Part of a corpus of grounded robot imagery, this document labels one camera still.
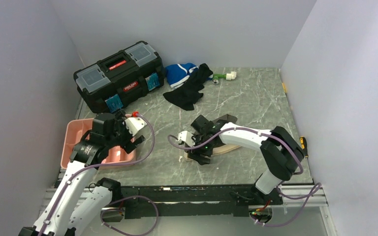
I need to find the black underwear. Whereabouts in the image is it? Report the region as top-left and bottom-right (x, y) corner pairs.
(163, 63), (213, 111)

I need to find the olive underwear with beige waistband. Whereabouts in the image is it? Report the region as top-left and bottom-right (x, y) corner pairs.
(184, 114), (239, 160)

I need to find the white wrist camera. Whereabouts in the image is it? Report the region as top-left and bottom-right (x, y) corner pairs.
(125, 112), (147, 136)
(177, 131), (195, 147)

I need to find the green white pipe fitting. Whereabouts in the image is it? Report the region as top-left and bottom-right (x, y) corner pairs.
(212, 71), (237, 85)

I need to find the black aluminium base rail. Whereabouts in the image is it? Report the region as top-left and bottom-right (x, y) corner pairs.
(112, 184), (312, 219)

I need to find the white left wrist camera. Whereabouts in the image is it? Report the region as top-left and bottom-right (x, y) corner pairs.
(125, 112), (147, 136)

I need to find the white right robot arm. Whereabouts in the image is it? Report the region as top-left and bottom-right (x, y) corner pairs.
(178, 115), (307, 204)

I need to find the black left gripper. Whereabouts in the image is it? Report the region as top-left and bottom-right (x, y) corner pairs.
(106, 110), (145, 153)

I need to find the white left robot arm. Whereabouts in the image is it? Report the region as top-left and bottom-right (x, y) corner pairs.
(19, 112), (154, 236)

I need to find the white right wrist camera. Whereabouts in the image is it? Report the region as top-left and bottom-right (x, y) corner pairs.
(177, 131), (195, 147)

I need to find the yellow black screwdriver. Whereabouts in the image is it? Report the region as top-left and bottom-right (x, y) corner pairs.
(300, 136), (309, 158)

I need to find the blue white garment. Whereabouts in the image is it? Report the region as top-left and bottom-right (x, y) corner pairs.
(165, 62), (198, 89)

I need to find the black plastic toolbox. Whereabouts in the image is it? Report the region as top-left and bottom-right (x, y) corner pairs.
(73, 41), (166, 114)

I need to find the pink compartment tray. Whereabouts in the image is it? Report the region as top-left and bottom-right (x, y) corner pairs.
(60, 118), (136, 169)

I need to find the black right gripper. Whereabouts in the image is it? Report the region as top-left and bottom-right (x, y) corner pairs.
(188, 134), (213, 165)

